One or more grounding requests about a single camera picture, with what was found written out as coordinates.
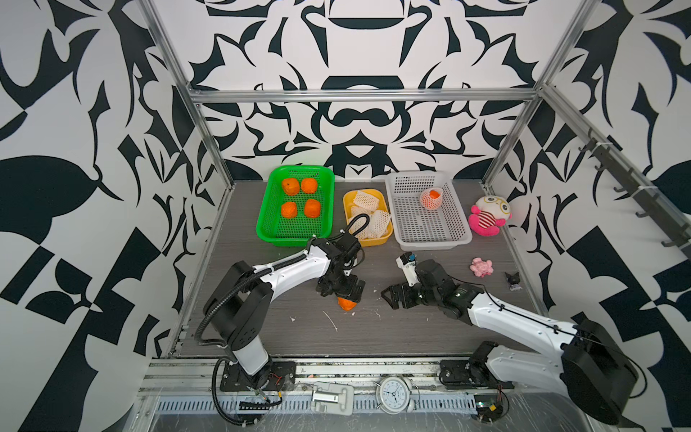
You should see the white foam net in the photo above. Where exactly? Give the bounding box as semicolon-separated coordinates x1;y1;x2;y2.
367;210;392;239
348;206;372;239
353;190;380;212

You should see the orange toy fruit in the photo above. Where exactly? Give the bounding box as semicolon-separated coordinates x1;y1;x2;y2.
282;177;302;196

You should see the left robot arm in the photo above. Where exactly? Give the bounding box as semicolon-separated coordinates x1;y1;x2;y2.
194;231;365;378

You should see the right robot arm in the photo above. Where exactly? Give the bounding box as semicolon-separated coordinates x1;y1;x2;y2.
381;253;639;426

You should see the small pink plush toy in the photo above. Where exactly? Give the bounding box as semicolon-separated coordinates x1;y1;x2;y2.
469;257;494;278

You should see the green plastic basket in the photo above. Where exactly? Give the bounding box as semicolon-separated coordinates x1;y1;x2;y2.
256;166;335;247

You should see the white perforated plastic basket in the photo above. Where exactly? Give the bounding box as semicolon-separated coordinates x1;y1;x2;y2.
385;171;473;251

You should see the small black toy figure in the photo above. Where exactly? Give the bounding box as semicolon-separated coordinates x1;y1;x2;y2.
505;272;523;292

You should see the pink white plush toy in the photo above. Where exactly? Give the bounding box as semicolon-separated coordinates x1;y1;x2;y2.
468;195;512;237

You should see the white analog clock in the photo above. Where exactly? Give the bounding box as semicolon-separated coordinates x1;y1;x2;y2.
375;376;414;415

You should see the small green circuit board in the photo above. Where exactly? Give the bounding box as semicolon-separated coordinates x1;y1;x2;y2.
471;394;507;424

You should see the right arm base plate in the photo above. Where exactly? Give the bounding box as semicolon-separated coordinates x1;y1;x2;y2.
438;359;515;390

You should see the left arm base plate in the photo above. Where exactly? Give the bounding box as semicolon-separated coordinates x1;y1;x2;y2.
220;361;297;392

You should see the black hook rail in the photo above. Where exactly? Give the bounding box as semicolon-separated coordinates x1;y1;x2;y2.
579;127;690;260

